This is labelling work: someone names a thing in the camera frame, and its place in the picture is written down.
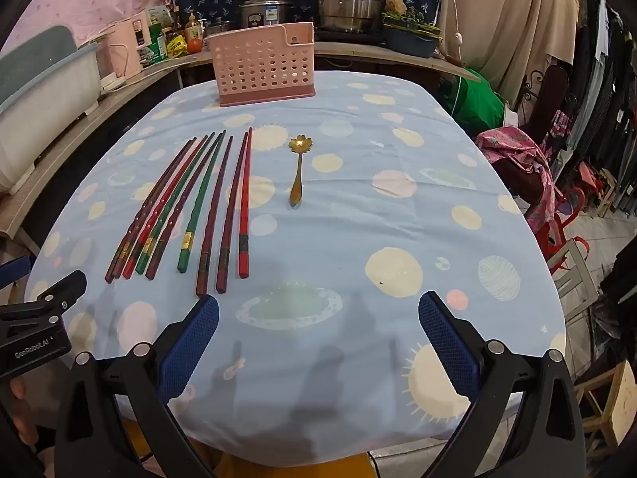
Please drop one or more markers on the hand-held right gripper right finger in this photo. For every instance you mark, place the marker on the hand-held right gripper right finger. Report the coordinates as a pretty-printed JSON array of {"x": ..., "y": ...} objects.
[{"x": 448, "y": 338}]

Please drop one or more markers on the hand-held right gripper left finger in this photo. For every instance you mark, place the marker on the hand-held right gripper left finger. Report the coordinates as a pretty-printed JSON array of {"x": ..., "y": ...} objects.
[{"x": 194, "y": 338}]

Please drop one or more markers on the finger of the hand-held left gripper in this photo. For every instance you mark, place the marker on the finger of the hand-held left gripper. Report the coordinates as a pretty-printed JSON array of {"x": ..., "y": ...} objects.
[
  {"x": 64, "y": 289},
  {"x": 12, "y": 269}
]

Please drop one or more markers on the pink perforated utensil basket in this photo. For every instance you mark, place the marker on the pink perforated utensil basket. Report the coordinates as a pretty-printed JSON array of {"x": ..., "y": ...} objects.
[{"x": 249, "y": 39}]

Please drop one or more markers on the person's left hand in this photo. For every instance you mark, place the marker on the person's left hand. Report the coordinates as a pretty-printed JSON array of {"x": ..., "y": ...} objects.
[{"x": 25, "y": 408}]

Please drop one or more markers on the row of wooden chopsticks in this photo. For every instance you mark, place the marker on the row of wooden chopsticks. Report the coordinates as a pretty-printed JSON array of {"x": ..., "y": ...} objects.
[{"x": 222, "y": 274}]

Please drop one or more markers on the blue planet print tablecloth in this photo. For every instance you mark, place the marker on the blue planet print tablecloth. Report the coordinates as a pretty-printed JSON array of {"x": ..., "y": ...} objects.
[{"x": 348, "y": 239}]

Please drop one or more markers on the white plastic stool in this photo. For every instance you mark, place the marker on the white plastic stool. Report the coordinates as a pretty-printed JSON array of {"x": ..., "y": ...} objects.
[{"x": 580, "y": 279}]

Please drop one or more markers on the white bin with blue lid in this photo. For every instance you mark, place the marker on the white bin with blue lid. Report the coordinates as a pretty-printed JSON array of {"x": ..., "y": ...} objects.
[{"x": 40, "y": 124}]

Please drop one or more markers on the wooden side shelf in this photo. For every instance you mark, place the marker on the wooden side shelf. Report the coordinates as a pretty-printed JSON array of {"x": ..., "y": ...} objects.
[{"x": 74, "y": 124}]

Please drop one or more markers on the red plastic stool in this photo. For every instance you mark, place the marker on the red plastic stool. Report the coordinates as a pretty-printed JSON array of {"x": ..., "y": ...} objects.
[{"x": 577, "y": 246}]

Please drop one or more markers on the wooden stool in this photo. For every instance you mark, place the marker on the wooden stool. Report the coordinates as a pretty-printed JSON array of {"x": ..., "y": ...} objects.
[{"x": 622, "y": 408}]

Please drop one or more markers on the gold flower-shaped spoon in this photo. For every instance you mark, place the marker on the gold flower-shaped spoon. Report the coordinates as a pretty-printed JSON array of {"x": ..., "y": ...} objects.
[{"x": 297, "y": 179}]

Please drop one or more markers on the pink floral garment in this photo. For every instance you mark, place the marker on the pink floral garment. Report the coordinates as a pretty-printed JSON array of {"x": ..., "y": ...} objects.
[{"x": 507, "y": 144}]

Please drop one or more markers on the green plastic bag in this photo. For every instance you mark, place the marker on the green plastic bag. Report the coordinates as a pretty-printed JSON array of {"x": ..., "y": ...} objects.
[{"x": 477, "y": 104}]

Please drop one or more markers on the pink electric kettle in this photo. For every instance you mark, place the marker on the pink electric kettle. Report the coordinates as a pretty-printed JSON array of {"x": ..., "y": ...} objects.
[{"x": 124, "y": 45}]

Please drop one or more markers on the yellow snack packet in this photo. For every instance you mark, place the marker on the yellow snack packet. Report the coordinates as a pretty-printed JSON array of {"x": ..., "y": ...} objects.
[{"x": 176, "y": 47}]

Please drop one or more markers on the dark wooden chair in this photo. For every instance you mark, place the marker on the dark wooden chair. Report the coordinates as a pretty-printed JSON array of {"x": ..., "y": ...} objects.
[{"x": 552, "y": 84}]

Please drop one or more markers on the red tomato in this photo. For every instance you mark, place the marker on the red tomato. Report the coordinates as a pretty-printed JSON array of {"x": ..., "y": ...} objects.
[{"x": 195, "y": 45}]

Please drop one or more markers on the white green carton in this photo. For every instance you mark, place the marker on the white green carton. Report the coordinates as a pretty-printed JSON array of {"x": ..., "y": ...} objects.
[{"x": 159, "y": 14}]

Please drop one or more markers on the dark sauce bottle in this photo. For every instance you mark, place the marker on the dark sauce bottle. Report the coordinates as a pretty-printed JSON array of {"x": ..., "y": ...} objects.
[{"x": 177, "y": 20}]

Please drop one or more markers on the yellow oil bottle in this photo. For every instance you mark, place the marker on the yellow oil bottle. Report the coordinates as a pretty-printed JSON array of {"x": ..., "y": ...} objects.
[{"x": 194, "y": 27}]

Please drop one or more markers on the blue plastic basin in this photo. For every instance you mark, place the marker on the blue plastic basin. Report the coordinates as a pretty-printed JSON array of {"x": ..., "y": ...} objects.
[{"x": 408, "y": 46}]

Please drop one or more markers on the rack of hanging clothes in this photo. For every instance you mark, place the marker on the rack of hanging clothes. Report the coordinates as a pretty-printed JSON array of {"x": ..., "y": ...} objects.
[{"x": 607, "y": 84}]

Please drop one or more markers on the wooden kitchen counter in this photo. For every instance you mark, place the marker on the wooden kitchen counter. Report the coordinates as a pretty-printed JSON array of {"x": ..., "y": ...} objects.
[{"x": 348, "y": 52}]

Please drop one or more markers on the small steel pot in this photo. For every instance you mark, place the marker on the small steel pot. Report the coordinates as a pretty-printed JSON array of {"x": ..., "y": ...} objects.
[{"x": 219, "y": 26}]

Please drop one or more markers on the yellow plastic basin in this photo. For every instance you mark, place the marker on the yellow plastic basin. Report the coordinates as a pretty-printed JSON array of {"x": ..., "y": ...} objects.
[{"x": 433, "y": 29}]

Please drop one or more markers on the black induction cooktop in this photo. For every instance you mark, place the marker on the black induction cooktop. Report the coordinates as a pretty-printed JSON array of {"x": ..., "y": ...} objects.
[{"x": 348, "y": 36}]

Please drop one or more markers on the leafy green vegetables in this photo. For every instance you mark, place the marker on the leafy green vegetables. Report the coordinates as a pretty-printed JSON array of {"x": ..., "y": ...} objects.
[{"x": 413, "y": 17}]

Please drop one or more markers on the beige curtain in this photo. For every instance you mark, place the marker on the beige curtain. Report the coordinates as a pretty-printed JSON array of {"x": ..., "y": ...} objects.
[{"x": 507, "y": 10}]

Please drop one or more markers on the steel rice cooker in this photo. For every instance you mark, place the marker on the steel rice cooker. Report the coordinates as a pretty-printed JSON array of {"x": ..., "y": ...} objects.
[{"x": 263, "y": 10}]

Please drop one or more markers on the brown sponge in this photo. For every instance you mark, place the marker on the brown sponge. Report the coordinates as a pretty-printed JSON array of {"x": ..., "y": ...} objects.
[{"x": 395, "y": 5}]

